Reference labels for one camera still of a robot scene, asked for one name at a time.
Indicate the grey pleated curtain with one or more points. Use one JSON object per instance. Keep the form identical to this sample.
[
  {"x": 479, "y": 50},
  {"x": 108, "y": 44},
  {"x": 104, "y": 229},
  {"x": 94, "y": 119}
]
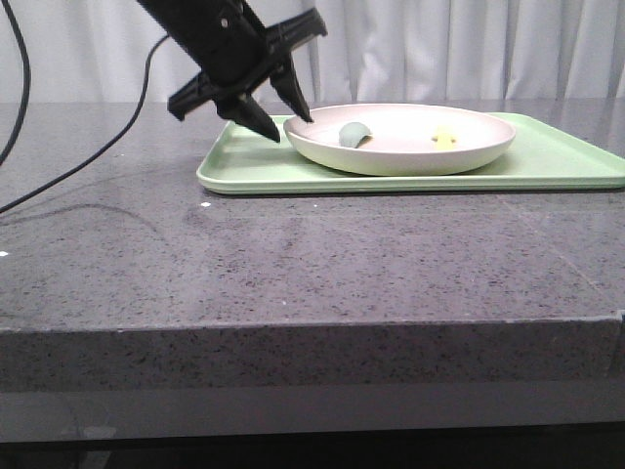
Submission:
[{"x": 107, "y": 51}]

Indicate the yellow plastic fork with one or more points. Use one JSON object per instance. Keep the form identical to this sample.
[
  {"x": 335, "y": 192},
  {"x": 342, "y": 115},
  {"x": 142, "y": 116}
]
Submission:
[{"x": 444, "y": 138}]

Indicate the white round plate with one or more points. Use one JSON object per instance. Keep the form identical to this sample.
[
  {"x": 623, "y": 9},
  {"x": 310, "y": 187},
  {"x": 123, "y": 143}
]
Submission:
[{"x": 401, "y": 143}]

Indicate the green plastic tray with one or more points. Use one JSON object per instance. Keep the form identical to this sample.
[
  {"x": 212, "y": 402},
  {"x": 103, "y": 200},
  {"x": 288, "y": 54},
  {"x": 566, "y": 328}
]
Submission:
[{"x": 541, "y": 157}]

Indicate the pale green plastic spoon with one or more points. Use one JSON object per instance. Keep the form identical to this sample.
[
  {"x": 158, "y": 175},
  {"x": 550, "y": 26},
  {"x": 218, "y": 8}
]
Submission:
[{"x": 353, "y": 134}]

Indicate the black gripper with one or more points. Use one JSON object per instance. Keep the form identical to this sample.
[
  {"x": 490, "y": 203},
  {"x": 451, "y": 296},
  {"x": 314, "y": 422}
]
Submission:
[{"x": 236, "y": 53}]

